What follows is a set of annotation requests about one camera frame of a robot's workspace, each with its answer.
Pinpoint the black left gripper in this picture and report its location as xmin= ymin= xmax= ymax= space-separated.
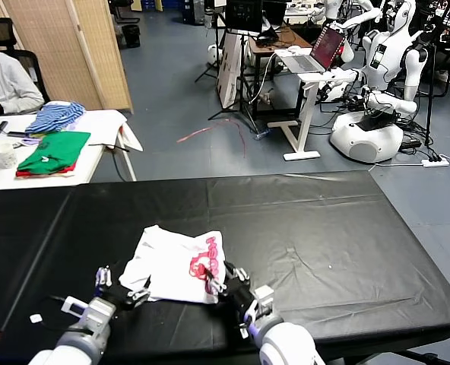
xmin=95 ymin=265 xmax=153 ymax=312

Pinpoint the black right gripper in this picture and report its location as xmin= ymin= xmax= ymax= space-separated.
xmin=205 ymin=262 xmax=257 ymax=316

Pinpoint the white t-shirt with red print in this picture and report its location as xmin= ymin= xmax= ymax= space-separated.
xmin=118 ymin=224 xmax=226 ymax=305

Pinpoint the blue striped clothes pile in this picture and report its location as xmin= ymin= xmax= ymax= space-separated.
xmin=25 ymin=101 xmax=87 ymax=135

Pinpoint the white side table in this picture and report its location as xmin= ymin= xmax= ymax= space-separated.
xmin=0 ymin=109 xmax=138 ymax=191

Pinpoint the green folded shirt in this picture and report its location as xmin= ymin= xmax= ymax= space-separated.
xmin=17 ymin=131 xmax=92 ymax=176

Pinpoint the red folded shirt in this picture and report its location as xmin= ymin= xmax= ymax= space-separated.
xmin=15 ymin=163 xmax=77 ymax=178

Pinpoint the white cloth bag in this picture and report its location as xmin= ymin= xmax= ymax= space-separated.
xmin=71 ymin=109 xmax=144 ymax=153

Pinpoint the lavender folded cloth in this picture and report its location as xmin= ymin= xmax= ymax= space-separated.
xmin=63 ymin=113 xmax=86 ymax=132

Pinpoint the white paper cup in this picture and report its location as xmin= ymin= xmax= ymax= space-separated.
xmin=0 ymin=143 xmax=19 ymax=170

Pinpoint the white laptop stand desk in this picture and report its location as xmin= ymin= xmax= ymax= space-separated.
xmin=267 ymin=70 xmax=357 ymax=162

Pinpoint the white printed board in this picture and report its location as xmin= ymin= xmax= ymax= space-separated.
xmin=216 ymin=32 xmax=245 ymax=112

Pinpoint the grey laptop with red screen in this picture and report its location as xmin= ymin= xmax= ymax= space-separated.
xmin=276 ymin=25 xmax=347 ymax=74

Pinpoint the seated person in white hoodie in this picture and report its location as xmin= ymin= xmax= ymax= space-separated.
xmin=0 ymin=47 xmax=46 ymax=117

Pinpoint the black tripod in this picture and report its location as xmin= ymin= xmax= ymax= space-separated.
xmin=194 ymin=7 xmax=230 ymax=84

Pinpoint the white power strip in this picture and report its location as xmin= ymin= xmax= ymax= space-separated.
xmin=421 ymin=154 xmax=450 ymax=168

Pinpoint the black office chair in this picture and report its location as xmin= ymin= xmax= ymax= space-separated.
xmin=0 ymin=17 xmax=51 ymax=113

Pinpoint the brown wooden desk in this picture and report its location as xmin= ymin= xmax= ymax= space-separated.
xmin=247 ymin=25 xmax=313 ymax=119

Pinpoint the bamboo folding screen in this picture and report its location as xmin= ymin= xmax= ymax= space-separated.
xmin=0 ymin=0 xmax=135 ymax=115

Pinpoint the black trash bin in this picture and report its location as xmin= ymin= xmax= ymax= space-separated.
xmin=121 ymin=24 xmax=141 ymax=49

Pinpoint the black monitor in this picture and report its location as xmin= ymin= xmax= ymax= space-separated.
xmin=224 ymin=0 xmax=264 ymax=35

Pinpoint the white humanoid robot on base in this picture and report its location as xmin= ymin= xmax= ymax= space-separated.
xmin=315 ymin=0 xmax=429 ymax=164

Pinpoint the black stand pole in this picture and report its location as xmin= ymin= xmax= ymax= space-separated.
xmin=422 ymin=22 xmax=441 ymax=148

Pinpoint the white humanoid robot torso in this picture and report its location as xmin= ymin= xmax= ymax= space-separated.
xmin=310 ymin=0 xmax=384 ymax=30

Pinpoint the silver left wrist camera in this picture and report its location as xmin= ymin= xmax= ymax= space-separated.
xmin=61 ymin=295 xmax=116 ymax=332

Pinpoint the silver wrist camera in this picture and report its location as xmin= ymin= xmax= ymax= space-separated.
xmin=243 ymin=284 xmax=275 ymax=321
xmin=61 ymin=295 xmax=116 ymax=332

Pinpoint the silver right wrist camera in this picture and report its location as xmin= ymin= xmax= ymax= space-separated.
xmin=243 ymin=284 xmax=275 ymax=321

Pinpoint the red cable on floor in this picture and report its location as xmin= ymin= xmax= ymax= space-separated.
xmin=176 ymin=117 xmax=249 ymax=159

